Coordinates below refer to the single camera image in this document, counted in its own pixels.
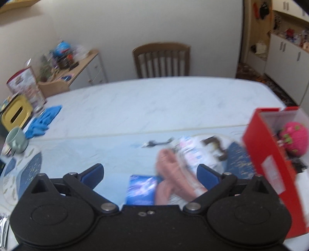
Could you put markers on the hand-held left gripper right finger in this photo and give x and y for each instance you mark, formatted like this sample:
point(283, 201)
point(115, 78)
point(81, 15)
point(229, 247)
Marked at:
point(207, 175)

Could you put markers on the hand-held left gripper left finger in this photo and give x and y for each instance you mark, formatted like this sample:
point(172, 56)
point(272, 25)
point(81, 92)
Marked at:
point(93, 175)

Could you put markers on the pink fleece hat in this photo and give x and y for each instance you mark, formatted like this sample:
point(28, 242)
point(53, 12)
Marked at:
point(169, 169)

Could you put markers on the blue tissue packet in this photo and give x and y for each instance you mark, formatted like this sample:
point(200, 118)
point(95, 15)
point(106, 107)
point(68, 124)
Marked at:
point(141, 189)

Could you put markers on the red shoe box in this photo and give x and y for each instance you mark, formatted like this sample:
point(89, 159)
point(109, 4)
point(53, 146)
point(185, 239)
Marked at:
point(263, 149)

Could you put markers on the pink plush strawberry toy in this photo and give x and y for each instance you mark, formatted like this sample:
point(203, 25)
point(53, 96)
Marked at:
point(297, 135)

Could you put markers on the blue starry round placemat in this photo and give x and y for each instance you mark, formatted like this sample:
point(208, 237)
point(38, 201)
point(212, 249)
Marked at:
point(239, 161)
point(29, 169)

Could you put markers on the blue cloth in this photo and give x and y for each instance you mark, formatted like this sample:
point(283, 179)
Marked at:
point(50, 113)

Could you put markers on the green mug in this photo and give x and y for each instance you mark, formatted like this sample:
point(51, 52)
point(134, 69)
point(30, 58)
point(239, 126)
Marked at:
point(19, 142)

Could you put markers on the small light wooden chair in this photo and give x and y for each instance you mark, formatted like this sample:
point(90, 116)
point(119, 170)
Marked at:
point(52, 88)

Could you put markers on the yellow tissue box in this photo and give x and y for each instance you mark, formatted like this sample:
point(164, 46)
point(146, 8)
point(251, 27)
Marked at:
point(7, 118)

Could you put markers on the wood and white side cabinet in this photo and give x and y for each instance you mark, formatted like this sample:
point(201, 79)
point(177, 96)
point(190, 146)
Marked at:
point(94, 70)

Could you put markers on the patterned rug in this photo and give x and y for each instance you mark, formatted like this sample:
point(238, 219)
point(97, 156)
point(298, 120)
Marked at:
point(260, 79)

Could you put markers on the red printed carton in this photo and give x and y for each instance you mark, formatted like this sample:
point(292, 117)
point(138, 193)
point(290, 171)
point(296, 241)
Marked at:
point(24, 84)

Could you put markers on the clear plastic bag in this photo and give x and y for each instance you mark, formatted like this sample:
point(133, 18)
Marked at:
point(80, 52)

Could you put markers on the blue globe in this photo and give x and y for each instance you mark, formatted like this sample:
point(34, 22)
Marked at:
point(62, 48)

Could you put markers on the brown slatted wooden chair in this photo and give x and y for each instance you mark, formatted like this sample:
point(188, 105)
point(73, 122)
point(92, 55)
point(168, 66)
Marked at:
point(161, 48)

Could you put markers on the white plastic bag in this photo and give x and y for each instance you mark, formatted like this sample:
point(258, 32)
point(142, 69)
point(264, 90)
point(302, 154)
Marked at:
point(259, 48)

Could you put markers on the red cap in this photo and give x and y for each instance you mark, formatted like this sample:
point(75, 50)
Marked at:
point(255, 8)

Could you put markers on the black cap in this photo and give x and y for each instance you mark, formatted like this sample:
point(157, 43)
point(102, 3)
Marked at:
point(264, 9)

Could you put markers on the white and wood wall cabinet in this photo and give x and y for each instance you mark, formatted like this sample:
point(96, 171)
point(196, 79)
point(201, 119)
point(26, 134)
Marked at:
point(289, 53)

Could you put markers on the wooden wall shelf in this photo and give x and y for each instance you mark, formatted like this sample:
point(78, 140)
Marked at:
point(14, 6)

